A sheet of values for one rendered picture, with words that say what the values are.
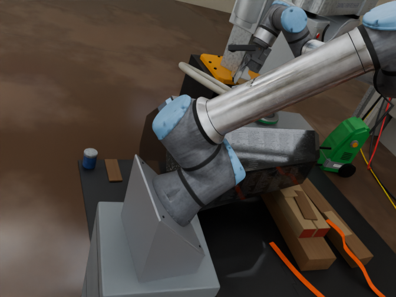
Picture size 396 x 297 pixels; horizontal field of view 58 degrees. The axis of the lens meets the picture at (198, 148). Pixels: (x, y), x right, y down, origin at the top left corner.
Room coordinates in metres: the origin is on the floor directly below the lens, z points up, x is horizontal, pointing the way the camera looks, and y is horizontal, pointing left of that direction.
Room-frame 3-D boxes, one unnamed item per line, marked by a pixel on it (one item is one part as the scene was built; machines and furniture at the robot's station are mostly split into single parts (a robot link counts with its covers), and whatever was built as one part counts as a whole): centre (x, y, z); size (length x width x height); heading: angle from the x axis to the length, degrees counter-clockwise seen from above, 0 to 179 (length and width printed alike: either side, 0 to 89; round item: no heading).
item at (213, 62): (3.05, -0.06, 0.76); 0.49 x 0.49 x 0.05; 32
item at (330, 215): (2.27, -1.25, 0.14); 0.25 x 0.10 x 0.01; 37
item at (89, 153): (2.08, 0.75, 0.08); 0.10 x 0.10 x 0.13
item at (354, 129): (3.36, -1.40, 0.43); 0.35 x 0.35 x 0.87; 17
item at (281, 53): (2.28, -0.38, 1.31); 0.36 x 0.22 x 0.45; 151
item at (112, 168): (2.11, 0.57, 0.02); 0.25 x 0.10 x 0.01; 32
